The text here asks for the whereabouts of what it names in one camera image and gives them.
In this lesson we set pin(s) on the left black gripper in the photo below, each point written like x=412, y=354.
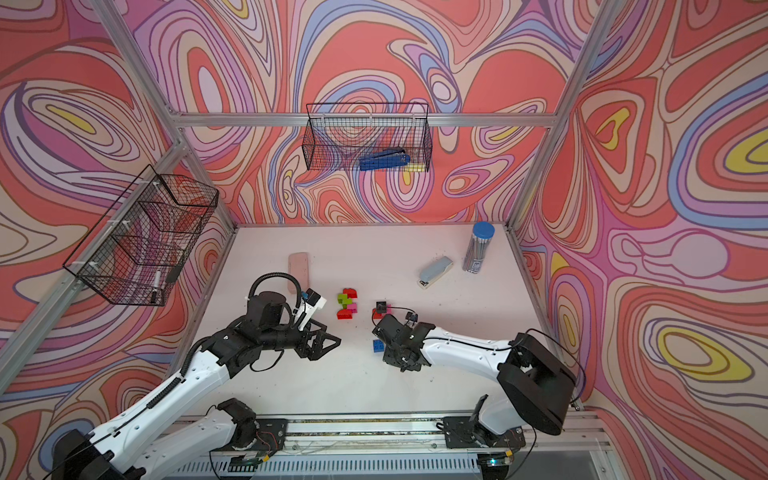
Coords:
x=313, y=352

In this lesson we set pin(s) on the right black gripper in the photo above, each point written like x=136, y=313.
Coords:
x=389, y=359

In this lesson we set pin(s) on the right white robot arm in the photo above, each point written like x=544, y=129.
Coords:
x=535, y=386

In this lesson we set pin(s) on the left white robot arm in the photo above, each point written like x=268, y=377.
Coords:
x=135, y=444

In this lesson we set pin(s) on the grey small case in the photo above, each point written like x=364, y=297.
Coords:
x=434, y=271

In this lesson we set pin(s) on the pink plastic case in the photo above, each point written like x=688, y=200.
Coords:
x=298, y=267

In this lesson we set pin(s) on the blue capped clear cylinder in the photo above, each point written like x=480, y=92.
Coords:
x=481, y=235

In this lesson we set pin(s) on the blue object in basket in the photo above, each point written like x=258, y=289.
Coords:
x=386, y=159

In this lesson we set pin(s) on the black wire basket left wall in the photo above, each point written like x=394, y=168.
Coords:
x=153, y=225

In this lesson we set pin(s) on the black wire basket wall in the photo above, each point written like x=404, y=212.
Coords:
x=338, y=134
x=153, y=225

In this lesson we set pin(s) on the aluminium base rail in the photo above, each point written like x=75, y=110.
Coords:
x=392, y=445

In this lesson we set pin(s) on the black wire basket back wall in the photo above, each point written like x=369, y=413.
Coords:
x=338, y=134

